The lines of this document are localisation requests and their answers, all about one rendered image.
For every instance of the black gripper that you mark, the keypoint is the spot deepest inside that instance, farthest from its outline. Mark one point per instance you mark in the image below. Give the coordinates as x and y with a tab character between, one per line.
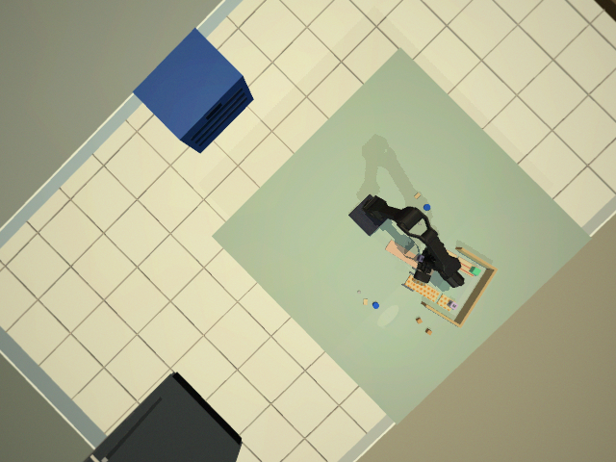
424	267

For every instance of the orange dotted flat strip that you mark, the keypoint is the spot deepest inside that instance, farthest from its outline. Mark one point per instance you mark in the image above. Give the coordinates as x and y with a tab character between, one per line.
419	287

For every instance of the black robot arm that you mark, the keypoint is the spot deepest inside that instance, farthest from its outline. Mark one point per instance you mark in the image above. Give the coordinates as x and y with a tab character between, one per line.
406	219

